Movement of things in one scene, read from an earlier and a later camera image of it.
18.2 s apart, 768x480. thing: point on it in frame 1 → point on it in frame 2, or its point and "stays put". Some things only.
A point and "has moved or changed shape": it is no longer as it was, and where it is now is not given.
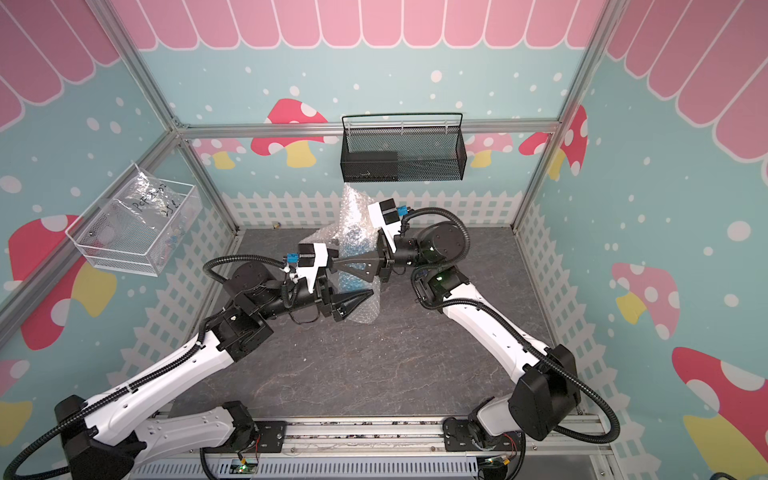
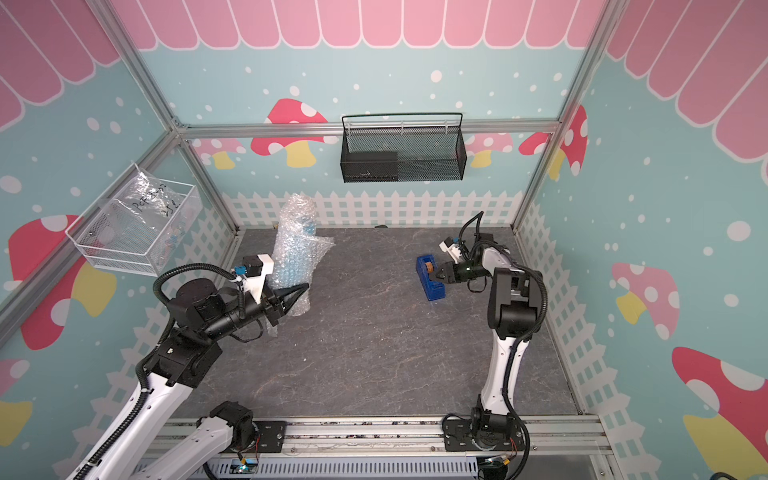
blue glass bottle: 357,241 has moved or changed shape
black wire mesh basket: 381,154 stays put
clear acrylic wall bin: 141,230 stays put
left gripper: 338,303 → 277,305
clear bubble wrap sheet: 353,234 → 299,250
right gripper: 371,276 → 455,273
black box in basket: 370,166 stays put
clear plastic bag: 149,200 stays put
